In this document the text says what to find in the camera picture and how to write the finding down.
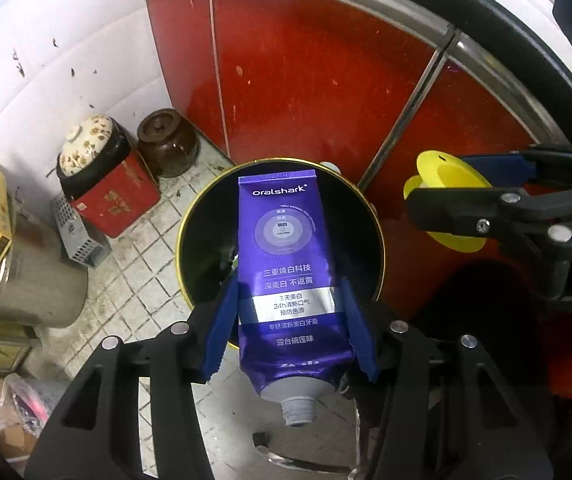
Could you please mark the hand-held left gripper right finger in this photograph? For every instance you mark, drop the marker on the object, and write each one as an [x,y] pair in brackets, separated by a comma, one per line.
[361,330]

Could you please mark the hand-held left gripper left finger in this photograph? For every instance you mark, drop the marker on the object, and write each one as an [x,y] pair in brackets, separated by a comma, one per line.
[218,330]

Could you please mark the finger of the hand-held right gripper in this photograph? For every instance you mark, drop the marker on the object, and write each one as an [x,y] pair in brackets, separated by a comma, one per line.
[506,165]
[496,210]

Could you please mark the yellow plastic lid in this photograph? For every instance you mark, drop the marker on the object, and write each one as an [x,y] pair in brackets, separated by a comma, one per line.
[441,166]

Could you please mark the purple toothpaste tube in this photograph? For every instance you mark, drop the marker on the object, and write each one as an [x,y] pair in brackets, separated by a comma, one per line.
[291,280]

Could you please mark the black bin with gold rim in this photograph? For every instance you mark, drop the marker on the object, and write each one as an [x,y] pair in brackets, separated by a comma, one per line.
[206,230]

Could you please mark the red box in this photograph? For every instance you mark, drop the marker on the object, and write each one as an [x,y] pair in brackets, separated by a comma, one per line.
[116,200]

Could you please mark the metal mesh basket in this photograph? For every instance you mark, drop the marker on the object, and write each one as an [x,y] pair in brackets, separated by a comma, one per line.
[78,240]

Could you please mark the large metal pot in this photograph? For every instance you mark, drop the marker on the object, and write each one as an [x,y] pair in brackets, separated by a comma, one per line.
[41,285]

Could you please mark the brown ceramic jar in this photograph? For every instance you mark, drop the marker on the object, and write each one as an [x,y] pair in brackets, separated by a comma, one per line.
[166,140]

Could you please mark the red cabinet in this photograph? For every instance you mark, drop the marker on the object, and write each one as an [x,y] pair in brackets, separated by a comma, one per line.
[316,85]

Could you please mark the clear plastic bag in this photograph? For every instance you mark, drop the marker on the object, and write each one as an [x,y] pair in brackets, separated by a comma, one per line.
[11,400]

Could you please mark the pot with floral lid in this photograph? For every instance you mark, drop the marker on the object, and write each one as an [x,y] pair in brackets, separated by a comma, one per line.
[88,150]

